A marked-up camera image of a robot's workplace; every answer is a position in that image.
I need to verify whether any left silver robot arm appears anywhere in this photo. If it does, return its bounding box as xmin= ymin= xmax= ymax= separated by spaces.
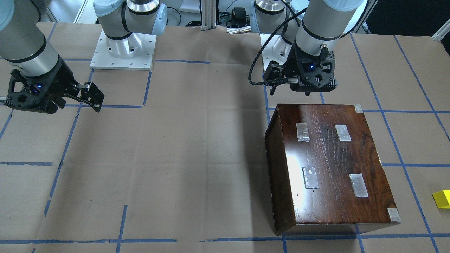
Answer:
xmin=249 ymin=0 xmax=363 ymax=96

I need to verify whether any yellow block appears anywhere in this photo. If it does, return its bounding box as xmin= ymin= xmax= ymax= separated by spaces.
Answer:
xmin=432 ymin=189 xmax=450 ymax=209

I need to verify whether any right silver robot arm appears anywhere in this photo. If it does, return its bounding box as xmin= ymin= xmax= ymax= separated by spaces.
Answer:
xmin=0 ymin=0 xmax=167 ymax=114

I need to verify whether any dark wooden drawer cabinet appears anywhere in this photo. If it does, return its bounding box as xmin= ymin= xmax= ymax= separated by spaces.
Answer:
xmin=265 ymin=104 xmax=401 ymax=235

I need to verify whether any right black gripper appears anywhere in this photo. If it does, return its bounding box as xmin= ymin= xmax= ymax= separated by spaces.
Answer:
xmin=4 ymin=56 xmax=105 ymax=114

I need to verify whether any black braided cable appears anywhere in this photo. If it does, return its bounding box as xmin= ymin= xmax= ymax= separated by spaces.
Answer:
xmin=248 ymin=8 xmax=329 ymax=86

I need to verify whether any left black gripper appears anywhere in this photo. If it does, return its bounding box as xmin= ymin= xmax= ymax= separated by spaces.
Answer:
xmin=263 ymin=42 xmax=338 ymax=96

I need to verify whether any black power adapter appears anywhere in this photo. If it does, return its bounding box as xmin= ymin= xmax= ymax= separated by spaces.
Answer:
xmin=232 ymin=7 xmax=246 ymax=24

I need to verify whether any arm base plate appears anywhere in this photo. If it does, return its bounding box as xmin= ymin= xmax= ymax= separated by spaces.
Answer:
xmin=90 ymin=31 xmax=157 ymax=71

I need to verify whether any aluminium frame post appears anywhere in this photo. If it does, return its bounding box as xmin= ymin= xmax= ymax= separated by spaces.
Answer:
xmin=200 ymin=0 xmax=219 ymax=31

